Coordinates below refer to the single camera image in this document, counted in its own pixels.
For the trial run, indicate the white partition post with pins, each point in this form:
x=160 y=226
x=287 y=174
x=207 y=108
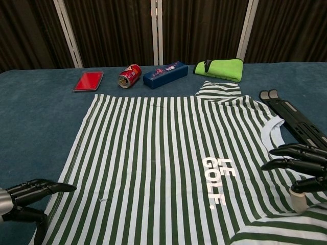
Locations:
x=153 y=33
x=247 y=30
x=68 y=33

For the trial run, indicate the blue rectangular box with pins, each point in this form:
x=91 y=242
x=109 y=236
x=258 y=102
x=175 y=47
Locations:
x=164 y=74

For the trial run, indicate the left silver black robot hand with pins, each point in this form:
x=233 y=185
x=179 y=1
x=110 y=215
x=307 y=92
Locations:
x=33 y=189

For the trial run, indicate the red flat card case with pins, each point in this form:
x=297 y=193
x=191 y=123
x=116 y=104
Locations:
x=88 y=81

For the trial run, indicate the green folded cloth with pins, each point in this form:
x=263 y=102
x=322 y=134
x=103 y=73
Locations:
x=222 y=69

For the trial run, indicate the red soda can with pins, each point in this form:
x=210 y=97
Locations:
x=130 y=75

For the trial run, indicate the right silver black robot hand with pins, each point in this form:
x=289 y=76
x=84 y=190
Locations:
x=306 y=153

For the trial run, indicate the green white striped shirt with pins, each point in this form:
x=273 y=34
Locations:
x=153 y=158

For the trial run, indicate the black folding laptop stand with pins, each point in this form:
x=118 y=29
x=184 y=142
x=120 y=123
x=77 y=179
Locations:
x=293 y=117

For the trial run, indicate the dark brown curtain panel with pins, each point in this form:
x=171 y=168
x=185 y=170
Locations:
x=291 y=30
x=201 y=30
x=110 y=30
x=25 y=30

